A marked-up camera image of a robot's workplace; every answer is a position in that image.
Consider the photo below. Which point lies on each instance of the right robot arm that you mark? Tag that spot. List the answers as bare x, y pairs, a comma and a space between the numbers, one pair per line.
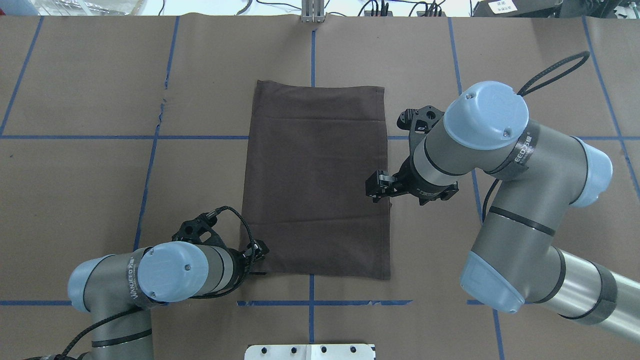
542, 173

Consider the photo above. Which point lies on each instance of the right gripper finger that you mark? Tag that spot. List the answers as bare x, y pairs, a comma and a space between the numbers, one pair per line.
381, 185
444, 195

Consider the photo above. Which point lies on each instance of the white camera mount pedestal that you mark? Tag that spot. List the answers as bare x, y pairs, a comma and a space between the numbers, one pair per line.
327, 351

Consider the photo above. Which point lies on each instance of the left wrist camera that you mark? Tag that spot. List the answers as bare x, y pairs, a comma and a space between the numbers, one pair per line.
199, 231

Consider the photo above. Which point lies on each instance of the clear plastic bag with items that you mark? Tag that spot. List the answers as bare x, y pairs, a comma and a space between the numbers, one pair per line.
88, 7

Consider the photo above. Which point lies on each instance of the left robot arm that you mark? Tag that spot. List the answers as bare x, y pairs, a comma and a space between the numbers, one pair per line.
120, 290

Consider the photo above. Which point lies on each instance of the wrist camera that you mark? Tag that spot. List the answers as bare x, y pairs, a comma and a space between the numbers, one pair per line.
418, 122
199, 231

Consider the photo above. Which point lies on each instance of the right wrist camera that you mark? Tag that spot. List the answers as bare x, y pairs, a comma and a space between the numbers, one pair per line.
418, 122

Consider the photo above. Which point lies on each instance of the aluminium frame post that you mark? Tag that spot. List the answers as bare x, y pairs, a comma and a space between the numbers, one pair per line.
313, 11

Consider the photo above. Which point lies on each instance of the black box white label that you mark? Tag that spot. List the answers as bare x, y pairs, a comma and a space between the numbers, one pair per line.
516, 8

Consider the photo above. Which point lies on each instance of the dark brown t-shirt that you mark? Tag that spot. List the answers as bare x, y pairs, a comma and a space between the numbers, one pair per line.
309, 153

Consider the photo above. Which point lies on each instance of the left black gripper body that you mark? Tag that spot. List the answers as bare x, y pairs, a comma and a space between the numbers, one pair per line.
239, 267

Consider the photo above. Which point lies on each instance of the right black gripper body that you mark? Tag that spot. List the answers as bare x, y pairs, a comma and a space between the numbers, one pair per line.
406, 182

